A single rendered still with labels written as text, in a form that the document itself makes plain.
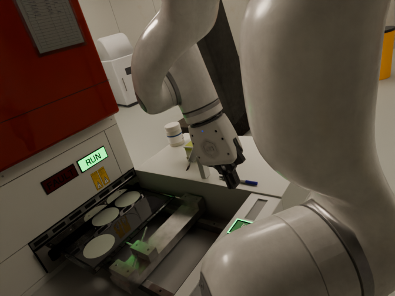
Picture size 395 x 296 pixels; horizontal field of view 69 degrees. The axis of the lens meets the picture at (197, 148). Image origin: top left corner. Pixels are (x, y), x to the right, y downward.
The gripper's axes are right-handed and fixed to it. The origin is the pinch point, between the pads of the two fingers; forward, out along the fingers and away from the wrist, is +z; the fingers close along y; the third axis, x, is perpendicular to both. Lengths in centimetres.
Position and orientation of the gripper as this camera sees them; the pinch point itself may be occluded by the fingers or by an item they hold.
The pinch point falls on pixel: (231, 178)
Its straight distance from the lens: 66.3
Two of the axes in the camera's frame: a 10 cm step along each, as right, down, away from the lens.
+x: 5.6, -4.7, 6.8
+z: 4.0, 8.7, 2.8
